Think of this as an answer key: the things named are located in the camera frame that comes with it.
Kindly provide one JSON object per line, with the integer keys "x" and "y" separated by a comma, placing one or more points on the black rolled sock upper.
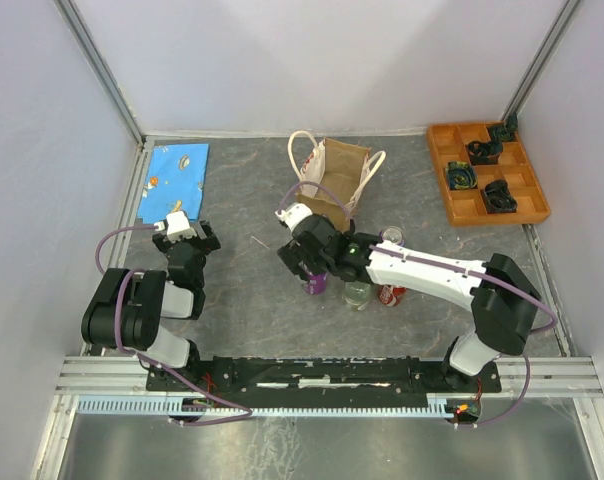
{"x": 484, "y": 153}

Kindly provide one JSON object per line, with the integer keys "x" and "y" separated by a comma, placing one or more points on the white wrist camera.
{"x": 176, "y": 227}
{"x": 293, "y": 215}

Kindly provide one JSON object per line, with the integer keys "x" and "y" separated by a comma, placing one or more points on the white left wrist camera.
{"x": 176, "y": 227}

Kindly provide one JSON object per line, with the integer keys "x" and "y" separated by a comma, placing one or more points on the orange compartment tray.
{"x": 465, "y": 208}

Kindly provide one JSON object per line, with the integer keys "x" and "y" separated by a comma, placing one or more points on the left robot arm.
{"x": 127, "y": 307}

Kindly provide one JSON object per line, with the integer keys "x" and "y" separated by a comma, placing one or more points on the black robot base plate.
{"x": 261, "y": 383}

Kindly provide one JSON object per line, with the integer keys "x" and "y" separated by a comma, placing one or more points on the aluminium frame rail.
{"x": 552, "y": 377}

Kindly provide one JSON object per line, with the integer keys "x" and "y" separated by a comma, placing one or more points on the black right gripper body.
{"x": 293, "y": 254}

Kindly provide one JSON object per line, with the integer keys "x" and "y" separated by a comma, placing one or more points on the black rolled sock lower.
{"x": 498, "y": 199}

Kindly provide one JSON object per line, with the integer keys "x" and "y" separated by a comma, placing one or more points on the black rolled sock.
{"x": 498, "y": 199}
{"x": 484, "y": 153}

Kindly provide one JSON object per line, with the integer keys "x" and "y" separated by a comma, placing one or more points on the blue slotted cable duct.
{"x": 177, "y": 407}

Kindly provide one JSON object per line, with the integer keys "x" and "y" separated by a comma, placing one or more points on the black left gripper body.
{"x": 203, "y": 246}

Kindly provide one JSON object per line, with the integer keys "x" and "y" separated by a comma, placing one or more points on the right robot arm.
{"x": 499, "y": 296}

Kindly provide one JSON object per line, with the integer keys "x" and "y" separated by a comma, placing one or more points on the blue-green rolled sock corner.
{"x": 502, "y": 133}

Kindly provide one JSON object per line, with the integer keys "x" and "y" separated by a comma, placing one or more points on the blue space-print cloth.
{"x": 174, "y": 182}

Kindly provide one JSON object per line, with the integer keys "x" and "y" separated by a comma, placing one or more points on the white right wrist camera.
{"x": 293, "y": 215}

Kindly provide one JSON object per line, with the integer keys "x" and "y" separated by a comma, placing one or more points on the purple soda can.
{"x": 316, "y": 283}
{"x": 393, "y": 234}

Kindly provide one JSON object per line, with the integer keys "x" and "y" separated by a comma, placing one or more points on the dark green sock outside tray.
{"x": 511, "y": 122}

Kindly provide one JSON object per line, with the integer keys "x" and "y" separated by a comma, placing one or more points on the blue-green rolled sock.
{"x": 460, "y": 176}

